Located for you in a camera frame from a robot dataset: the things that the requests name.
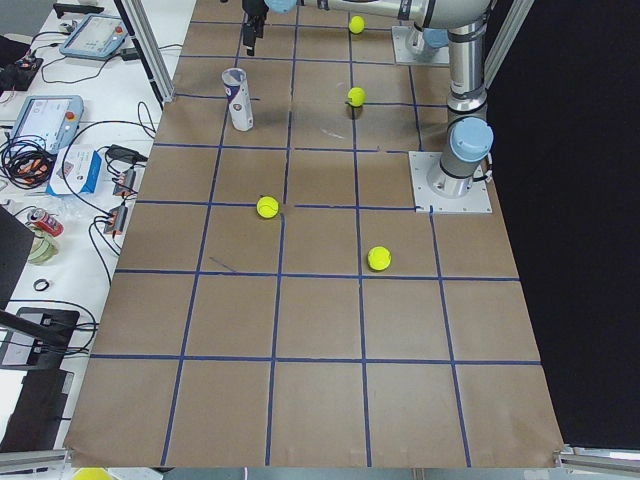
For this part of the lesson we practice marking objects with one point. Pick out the yellow tennis ball centre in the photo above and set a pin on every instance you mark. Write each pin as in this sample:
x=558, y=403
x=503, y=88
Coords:
x=356, y=97

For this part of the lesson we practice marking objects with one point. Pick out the blue box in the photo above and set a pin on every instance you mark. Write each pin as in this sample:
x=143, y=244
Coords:
x=77, y=169

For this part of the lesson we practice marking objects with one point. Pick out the teach pendant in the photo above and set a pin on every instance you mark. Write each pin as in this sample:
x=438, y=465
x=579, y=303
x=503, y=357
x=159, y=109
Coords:
x=96, y=37
x=51, y=121

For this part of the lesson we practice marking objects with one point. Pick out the clear tennis ball can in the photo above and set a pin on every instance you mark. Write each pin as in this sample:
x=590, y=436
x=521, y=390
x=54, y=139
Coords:
x=239, y=103

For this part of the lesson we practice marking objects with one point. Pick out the green tape roll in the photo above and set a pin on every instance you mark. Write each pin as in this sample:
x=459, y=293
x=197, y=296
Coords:
x=44, y=248

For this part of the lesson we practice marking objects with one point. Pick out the grey connector box left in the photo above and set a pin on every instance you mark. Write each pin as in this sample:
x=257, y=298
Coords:
x=116, y=220

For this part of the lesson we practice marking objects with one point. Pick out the teach pendant far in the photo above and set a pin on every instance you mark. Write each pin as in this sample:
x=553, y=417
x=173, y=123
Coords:
x=96, y=37

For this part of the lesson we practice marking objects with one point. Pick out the aluminium frame post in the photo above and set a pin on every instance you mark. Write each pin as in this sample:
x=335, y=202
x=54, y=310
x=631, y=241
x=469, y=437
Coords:
x=139, y=28

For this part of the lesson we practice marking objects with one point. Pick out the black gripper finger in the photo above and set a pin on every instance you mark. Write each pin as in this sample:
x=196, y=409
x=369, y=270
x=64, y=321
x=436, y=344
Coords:
x=249, y=38
x=259, y=27

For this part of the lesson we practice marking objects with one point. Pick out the red soda can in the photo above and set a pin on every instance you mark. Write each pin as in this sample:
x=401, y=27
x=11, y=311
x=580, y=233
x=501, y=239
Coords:
x=44, y=221

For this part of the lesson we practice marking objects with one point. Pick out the yellow tennis ball right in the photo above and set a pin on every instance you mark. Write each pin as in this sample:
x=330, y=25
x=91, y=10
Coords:
x=356, y=25

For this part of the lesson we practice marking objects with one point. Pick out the grey connector box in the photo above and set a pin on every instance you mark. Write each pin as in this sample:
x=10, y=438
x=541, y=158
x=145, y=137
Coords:
x=116, y=220
x=124, y=184

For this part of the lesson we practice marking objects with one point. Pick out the grey connector box right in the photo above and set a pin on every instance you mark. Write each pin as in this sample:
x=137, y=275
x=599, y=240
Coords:
x=124, y=184

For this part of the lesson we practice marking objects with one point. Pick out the yellow tennis ball lower left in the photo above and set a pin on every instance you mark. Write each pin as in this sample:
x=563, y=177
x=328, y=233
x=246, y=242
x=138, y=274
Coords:
x=379, y=258

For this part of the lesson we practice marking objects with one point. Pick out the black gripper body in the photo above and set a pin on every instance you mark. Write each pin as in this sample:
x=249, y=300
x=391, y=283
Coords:
x=253, y=7

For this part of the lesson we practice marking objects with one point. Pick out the teach pendant near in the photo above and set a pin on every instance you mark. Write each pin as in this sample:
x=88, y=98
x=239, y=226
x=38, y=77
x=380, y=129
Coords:
x=51, y=121

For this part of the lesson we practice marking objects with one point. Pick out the yellow tennis ball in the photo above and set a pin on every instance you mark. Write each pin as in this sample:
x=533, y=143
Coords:
x=267, y=207
x=379, y=258
x=356, y=25
x=356, y=97

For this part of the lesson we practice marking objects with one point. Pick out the black power adapter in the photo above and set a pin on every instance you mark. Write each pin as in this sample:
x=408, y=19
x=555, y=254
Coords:
x=125, y=154

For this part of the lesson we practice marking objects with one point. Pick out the yellow tennis ball upper left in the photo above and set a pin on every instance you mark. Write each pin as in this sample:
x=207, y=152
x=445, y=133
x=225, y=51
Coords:
x=267, y=207

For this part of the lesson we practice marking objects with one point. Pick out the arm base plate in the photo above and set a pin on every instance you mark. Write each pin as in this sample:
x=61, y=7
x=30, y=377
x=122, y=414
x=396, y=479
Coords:
x=436, y=192
x=415, y=47

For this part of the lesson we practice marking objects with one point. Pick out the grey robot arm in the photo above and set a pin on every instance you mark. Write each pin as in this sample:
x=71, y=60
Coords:
x=464, y=21
x=469, y=137

